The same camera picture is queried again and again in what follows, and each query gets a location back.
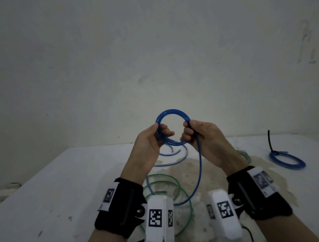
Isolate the person's right hand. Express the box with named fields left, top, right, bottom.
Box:
left=180, top=120, right=249, bottom=176

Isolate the person's left hand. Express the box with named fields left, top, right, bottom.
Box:
left=120, top=122, right=175, bottom=186

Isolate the clear blue striped tube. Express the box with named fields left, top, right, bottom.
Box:
left=146, top=109, right=202, bottom=207
left=154, top=143, right=189, bottom=167

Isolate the clear green striped tube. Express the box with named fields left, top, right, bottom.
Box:
left=139, top=174, right=194, bottom=237
left=235, top=149, right=252, bottom=164

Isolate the black zip tie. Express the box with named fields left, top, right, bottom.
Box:
left=268, top=130, right=278, bottom=155

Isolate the solid blue tube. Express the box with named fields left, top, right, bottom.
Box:
left=269, top=151, right=306, bottom=170

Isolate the person's left forearm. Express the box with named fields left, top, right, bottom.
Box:
left=88, top=228, right=128, bottom=242

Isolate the person's right forearm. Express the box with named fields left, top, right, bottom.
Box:
left=257, top=213, right=319, bottom=242

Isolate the white wrist camera with marker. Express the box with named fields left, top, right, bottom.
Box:
left=145, top=195, right=175, bottom=242
left=205, top=189, right=243, bottom=240

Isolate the black camera cable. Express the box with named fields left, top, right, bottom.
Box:
left=240, top=224, right=255, bottom=242

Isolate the white wall socket box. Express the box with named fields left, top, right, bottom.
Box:
left=0, top=182, right=22, bottom=200

